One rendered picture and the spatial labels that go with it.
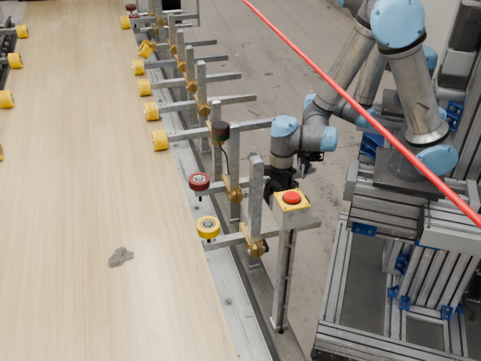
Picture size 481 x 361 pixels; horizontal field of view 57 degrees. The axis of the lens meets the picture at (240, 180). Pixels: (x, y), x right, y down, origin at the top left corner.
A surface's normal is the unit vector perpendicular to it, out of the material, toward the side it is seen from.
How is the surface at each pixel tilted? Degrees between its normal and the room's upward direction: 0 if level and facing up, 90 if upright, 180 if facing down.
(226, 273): 0
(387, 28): 83
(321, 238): 0
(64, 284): 0
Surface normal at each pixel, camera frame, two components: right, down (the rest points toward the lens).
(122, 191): 0.01, -0.79
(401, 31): -0.16, 0.50
